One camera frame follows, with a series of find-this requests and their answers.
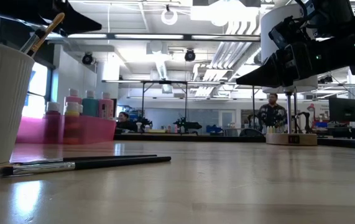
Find paintbrushes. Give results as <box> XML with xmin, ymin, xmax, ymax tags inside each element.
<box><xmin>29</xmin><ymin>12</ymin><xmax>65</xmax><ymax>58</ymax></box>

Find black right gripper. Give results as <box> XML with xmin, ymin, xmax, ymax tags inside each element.
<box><xmin>235</xmin><ymin>17</ymin><xmax>321</xmax><ymax>88</ymax></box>

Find black monitor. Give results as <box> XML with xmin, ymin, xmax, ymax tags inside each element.
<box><xmin>328</xmin><ymin>97</ymin><xmax>355</xmax><ymax>123</ymax></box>

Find white ribbed cup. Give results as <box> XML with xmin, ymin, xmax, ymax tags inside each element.
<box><xmin>0</xmin><ymin>39</ymin><xmax>36</xmax><ymax>167</ymax></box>

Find white ring ceiling light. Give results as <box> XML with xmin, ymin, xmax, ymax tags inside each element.
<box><xmin>160</xmin><ymin>7</ymin><xmax>178</xmax><ymax>26</ymax></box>

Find small yellow paint bottle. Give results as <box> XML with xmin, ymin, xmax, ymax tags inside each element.
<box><xmin>63</xmin><ymin>101</ymin><xmax>81</xmax><ymax>145</ymax></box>

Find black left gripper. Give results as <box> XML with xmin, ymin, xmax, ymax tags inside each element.
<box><xmin>0</xmin><ymin>0</ymin><xmax>103</xmax><ymax>35</ymax></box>

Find pink plastic tray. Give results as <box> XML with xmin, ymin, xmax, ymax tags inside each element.
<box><xmin>15</xmin><ymin>114</ymin><xmax>118</xmax><ymax>145</ymax></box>

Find large pink paint bottle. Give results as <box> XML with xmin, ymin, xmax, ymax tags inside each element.
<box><xmin>98</xmin><ymin>91</ymin><xmax>115</xmax><ymax>119</ymax></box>
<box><xmin>65</xmin><ymin>88</ymin><xmax>83</xmax><ymax>106</ymax></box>

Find small magenta paint bottle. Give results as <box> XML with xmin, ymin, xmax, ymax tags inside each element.
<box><xmin>44</xmin><ymin>101</ymin><xmax>62</xmax><ymax>144</ymax></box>

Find person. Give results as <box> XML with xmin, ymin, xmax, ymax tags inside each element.
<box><xmin>116</xmin><ymin>111</ymin><xmax>138</xmax><ymax>131</ymax></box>
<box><xmin>257</xmin><ymin>93</ymin><xmax>288</xmax><ymax>129</ymax></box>

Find large teal paint bottle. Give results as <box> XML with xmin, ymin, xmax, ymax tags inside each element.
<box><xmin>81</xmin><ymin>90</ymin><xmax>99</xmax><ymax>118</ymax></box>

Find background black rig frame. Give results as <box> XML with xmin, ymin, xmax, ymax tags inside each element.
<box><xmin>141</xmin><ymin>80</ymin><xmax>189</xmax><ymax>134</ymax></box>

